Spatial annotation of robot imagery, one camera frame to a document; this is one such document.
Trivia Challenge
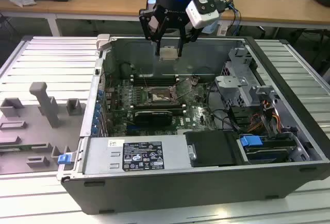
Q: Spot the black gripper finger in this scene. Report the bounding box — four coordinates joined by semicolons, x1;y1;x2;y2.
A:
177;23;202;57
138;6;170;56

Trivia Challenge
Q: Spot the silver square CPU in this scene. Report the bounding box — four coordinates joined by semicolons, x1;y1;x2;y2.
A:
159;46;180;61

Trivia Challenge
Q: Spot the black RAM slot bank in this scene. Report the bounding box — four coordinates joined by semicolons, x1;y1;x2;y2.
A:
131;75;179;86
131;102;187;112

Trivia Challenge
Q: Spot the CPU socket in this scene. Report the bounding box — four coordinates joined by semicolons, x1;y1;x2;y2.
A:
146;87;179;105

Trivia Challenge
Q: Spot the black drive bay cover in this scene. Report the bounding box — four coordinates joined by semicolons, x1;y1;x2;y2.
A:
185;129;243;168

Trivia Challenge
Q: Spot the black cylindrical board component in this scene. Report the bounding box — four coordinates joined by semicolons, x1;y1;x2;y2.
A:
119;62;131;78

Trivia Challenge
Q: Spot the gray case corner latch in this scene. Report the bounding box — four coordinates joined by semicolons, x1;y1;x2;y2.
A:
95;33;112;53

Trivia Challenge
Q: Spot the wooden desk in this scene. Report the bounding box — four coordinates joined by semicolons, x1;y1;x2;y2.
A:
0;0;330;37

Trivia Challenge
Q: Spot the silver metal drive cage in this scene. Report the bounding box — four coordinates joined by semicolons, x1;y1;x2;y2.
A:
214;47;279;109

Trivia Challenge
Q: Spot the green motherboard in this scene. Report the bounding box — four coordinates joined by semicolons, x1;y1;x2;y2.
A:
103;76;220;136

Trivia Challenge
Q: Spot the black graphics card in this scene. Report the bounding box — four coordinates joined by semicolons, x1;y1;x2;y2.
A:
133;110;173;127

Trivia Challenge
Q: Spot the hard disk in blue carrier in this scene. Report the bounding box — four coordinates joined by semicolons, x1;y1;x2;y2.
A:
238;135;298;164

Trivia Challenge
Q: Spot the silver power supply unit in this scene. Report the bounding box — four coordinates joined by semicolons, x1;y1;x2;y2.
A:
82;134;193;176

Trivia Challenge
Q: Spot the gray parts rack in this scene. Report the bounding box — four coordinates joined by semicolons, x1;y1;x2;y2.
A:
0;81;87;176

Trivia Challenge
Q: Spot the blue case latch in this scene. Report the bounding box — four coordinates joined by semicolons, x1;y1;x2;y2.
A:
58;153;73;165

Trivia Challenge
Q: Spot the black open PC case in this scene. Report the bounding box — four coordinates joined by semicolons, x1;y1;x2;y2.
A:
55;33;330;215

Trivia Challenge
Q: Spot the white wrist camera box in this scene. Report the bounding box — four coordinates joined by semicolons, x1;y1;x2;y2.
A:
185;0;220;29

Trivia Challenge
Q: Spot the blue cable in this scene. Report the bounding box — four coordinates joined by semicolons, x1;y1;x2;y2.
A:
224;0;242;37

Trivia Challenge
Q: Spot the black internal cable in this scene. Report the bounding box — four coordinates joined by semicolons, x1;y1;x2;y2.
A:
207;81;243;135

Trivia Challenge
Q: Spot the orange yellow wire bundle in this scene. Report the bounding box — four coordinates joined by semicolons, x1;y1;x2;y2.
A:
246;99;282;135

